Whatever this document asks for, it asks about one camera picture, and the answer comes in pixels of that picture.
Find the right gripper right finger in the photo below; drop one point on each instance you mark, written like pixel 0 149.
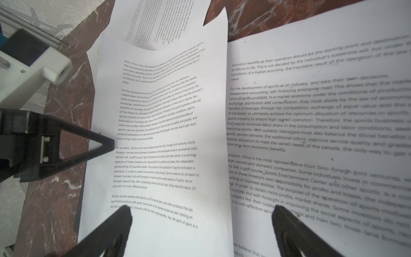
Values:
pixel 295 239

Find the paper sheet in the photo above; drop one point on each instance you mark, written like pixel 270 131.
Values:
pixel 154 24
pixel 319 121
pixel 165 111
pixel 93 56

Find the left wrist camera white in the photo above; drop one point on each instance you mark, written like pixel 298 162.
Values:
pixel 26 63

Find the blue folder black inside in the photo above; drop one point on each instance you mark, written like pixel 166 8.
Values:
pixel 79 207

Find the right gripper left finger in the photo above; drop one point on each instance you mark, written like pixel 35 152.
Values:
pixel 107 240

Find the aluminium frame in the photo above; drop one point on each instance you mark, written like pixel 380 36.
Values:
pixel 17 23

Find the paper sheet back top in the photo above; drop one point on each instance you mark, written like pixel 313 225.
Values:
pixel 154 24

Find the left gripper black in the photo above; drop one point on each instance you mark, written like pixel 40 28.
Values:
pixel 52 145

